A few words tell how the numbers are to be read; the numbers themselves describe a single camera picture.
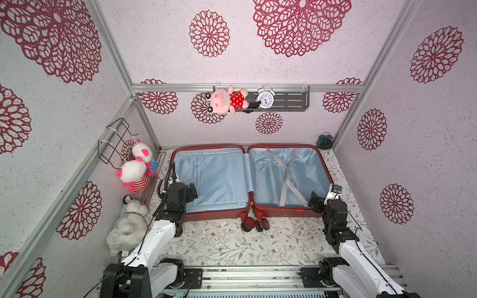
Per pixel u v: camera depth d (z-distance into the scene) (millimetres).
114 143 782
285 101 941
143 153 919
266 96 898
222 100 826
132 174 849
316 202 755
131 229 746
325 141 1175
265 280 749
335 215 633
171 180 723
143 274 424
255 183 1007
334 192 711
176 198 623
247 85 928
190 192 774
